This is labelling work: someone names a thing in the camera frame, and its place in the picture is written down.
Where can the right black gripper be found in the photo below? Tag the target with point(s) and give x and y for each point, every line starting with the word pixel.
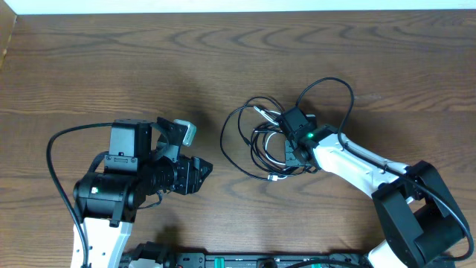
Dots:
pixel 289 158

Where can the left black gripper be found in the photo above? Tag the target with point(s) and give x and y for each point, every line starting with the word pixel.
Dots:
pixel 193 176

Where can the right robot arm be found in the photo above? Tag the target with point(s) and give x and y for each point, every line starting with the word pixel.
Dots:
pixel 418 215

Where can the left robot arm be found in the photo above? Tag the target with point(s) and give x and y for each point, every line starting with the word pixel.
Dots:
pixel 143 159

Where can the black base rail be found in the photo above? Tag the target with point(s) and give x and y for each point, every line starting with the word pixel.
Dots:
pixel 157 255

